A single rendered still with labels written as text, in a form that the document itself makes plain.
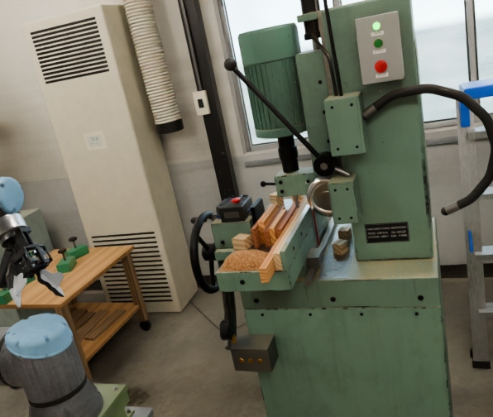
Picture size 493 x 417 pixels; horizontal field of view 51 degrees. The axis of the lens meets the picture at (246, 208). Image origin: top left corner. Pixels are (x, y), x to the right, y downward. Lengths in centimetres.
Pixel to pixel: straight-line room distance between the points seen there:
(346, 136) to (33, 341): 92
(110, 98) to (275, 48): 161
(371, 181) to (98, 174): 198
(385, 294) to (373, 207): 24
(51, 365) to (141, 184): 177
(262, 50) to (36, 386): 105
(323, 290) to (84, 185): 200
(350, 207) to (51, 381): 88
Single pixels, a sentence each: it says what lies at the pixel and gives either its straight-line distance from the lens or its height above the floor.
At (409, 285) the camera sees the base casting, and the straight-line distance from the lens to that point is 149.
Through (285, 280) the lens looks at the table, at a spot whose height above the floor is 87.
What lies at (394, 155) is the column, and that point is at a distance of 147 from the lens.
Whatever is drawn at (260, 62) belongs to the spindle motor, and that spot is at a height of 142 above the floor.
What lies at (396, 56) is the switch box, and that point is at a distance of 136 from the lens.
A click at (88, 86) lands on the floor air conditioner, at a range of 303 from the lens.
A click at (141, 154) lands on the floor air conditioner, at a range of 297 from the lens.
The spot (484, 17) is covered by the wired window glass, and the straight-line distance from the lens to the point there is 289.
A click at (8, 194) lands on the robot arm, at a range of 136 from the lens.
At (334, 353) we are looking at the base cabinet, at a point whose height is 55.
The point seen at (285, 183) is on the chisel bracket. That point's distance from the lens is 162.
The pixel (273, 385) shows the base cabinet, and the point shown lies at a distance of 177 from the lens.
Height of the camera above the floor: 148
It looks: 18 degrees down
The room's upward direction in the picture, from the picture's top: 12 degrees counter-clockwise
